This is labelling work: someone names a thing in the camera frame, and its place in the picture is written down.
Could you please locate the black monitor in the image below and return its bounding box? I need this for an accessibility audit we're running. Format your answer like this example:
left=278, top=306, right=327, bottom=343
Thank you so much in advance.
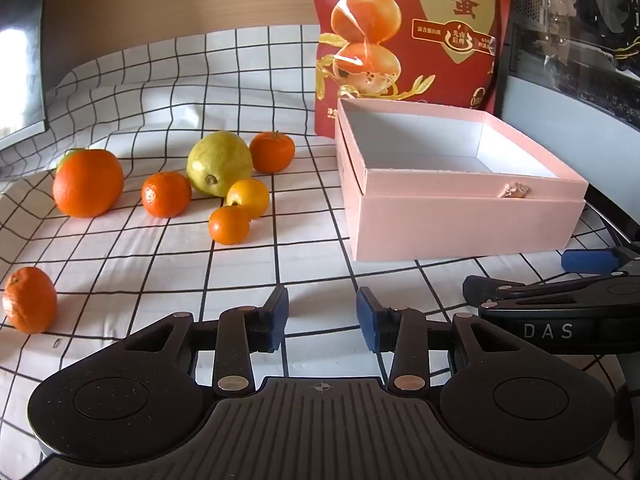
left=0, top=0, right=48, bottom=153

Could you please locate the small orange mandarin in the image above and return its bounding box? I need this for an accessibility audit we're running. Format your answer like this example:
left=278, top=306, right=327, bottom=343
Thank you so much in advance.
left=208, top=205, right=251, bottom=246

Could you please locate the computer case with glass panel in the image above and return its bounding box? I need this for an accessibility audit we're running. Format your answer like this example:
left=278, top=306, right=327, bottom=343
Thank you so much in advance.
left=492, top=0, right=640, bottom=211

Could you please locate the small yellow-orange citrus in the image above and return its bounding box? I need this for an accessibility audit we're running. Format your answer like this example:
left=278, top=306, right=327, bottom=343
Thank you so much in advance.
left=226, top=178, right=271, bottom=220

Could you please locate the large orange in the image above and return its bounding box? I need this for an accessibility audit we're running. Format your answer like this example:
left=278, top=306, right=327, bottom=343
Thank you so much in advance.
left=52, top=149, right=125, bottom=219

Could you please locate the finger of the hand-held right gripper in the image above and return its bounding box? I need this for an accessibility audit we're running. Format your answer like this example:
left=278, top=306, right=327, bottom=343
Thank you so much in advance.
left=462, top=274, right=608, bottom=311
left=560, top=242, right=640, bottom=274

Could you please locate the pink cardboard box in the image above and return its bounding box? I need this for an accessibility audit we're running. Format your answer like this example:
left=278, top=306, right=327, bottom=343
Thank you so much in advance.
left=334, top=97, right=590, bottom=262

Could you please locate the white black-checked tablecloth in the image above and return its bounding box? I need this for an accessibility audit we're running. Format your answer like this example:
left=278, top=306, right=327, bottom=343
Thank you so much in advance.
left=0, top=24, right=640, bottom=480

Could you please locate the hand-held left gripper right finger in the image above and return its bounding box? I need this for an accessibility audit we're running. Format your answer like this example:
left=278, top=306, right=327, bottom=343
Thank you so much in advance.
left=356, top=286, right=526, bottom=395

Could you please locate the red snack bag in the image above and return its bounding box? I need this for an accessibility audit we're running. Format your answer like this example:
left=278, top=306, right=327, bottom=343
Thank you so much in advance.
left=312, top=0, right=513, bottom=138

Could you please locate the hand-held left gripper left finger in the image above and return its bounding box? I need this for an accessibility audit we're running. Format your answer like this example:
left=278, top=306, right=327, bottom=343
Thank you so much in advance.
left=117, top=285, right=290, bottom=395

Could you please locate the small yellow-green guava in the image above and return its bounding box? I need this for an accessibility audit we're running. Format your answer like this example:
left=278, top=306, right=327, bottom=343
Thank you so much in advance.
left=56, top=148, right=86, bottom=171

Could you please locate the large yellow-green guava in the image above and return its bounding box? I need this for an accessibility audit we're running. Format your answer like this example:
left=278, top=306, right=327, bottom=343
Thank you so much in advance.
left=186, top=131, right=253, bottom=198

